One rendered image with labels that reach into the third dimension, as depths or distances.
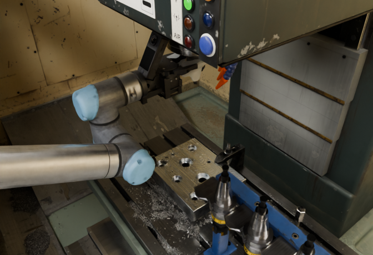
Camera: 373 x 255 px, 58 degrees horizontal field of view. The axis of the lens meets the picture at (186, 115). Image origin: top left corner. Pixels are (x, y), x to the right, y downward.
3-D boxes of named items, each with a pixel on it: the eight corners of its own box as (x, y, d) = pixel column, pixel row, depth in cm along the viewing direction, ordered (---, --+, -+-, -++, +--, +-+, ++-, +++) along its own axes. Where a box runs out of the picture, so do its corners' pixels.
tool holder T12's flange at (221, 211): (241, 207, 80) (242, 200, 79) (223, 222, 77) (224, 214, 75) (221, 192, 84) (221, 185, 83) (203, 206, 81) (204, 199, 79)
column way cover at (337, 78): (322, 180, 128) (359, 54, 99) (234, 122, 159) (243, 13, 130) (329, 174, 130) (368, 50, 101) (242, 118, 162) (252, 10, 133)
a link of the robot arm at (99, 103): (75, 116, 83) (66, 85, 78) (115, 100, 88) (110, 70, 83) (88, 131, 77) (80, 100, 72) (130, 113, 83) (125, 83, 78)
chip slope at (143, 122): (59, 243, 139) (43, 200, 124) (15, 157, 184) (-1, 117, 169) (221, 155, 183) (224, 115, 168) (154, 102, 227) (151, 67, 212)
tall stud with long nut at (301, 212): (295, 239, 107) (302, 212, 100) (287, 233, 109) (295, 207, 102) (300, 235, 108) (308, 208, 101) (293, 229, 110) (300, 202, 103)
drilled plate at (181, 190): (193, 222, 108) (193, 211, 106) (146, 171, 128) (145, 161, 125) (245, 189, 120) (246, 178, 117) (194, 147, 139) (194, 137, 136)
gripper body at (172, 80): (168, 81, 96) (131, 96, 90) (166, 53, 91) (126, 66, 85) (184, 92, 91) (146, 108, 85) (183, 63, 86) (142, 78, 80)
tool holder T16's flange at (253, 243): (277, 241, 72) (279, 234, 71) (257, 257, 70) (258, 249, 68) (256, 222, 77) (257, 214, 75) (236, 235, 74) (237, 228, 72)
